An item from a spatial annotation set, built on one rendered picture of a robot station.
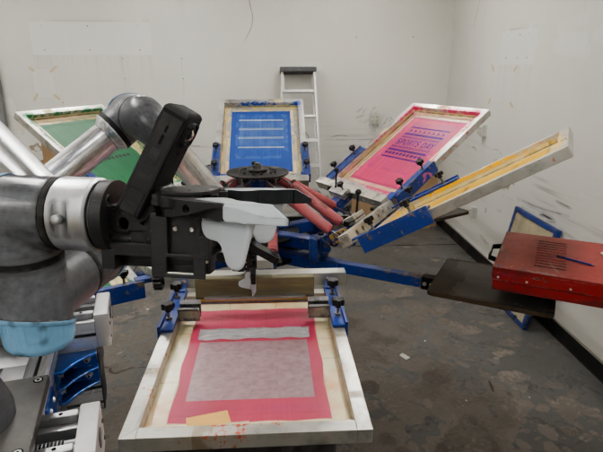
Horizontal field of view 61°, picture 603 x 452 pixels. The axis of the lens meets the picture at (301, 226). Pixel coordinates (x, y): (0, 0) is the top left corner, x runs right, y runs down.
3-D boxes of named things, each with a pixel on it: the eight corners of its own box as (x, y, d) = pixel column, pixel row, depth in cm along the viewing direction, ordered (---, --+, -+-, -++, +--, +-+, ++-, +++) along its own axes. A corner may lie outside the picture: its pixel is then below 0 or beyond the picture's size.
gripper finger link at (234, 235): (288, 277, 43) (220, 257, 49) (290, 206, 42) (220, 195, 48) (260, 285, 40) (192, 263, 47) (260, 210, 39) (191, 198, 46)
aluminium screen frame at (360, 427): (372, 442, 121) (373, 429, 120) (119, 453, 118) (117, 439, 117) (333, 297, 196) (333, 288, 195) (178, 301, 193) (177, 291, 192)
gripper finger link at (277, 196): (297, 237, 60) (221, 243, 55) (298, 186, 59) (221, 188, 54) (310, 242, 57) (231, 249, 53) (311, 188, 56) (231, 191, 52)
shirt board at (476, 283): (554, 292, 220) (557, 274, 217) (551, 335, 185) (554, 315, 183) (279, 245, 277) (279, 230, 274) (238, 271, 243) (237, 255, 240)
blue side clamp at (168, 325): (174, 346, 164) (172, 326, 162) (158, 347, 164) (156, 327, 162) (188, 304, 193) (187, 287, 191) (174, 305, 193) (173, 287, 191)
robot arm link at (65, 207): (84, 173, 55) (36, 179, 48) (125, 175, 55) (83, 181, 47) (88, 241, 57) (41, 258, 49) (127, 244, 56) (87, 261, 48)
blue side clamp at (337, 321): (347, 341, 167) (348, 322, 165) (332, 342, 167) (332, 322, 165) (336, 300, 196) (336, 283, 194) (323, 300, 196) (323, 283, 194)
